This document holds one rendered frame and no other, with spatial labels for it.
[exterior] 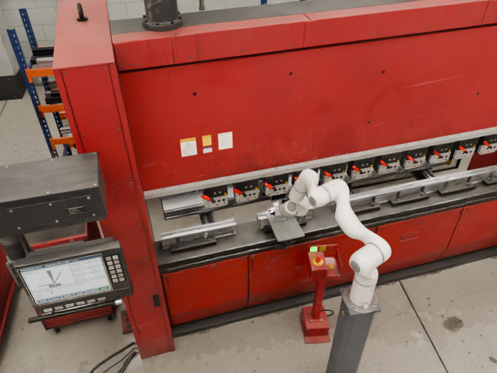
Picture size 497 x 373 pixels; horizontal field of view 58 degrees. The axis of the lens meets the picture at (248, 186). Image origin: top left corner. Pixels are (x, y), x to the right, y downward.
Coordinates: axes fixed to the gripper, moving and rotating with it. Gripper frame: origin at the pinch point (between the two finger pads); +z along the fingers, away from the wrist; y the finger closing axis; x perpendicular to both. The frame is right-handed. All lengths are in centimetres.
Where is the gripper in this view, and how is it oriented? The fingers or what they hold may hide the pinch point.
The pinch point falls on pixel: (279, 212)
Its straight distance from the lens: 303.5
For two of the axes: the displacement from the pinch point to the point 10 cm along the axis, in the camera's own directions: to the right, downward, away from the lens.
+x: 2.1, 9.7, -1.3
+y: -9.6, 1.8, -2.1
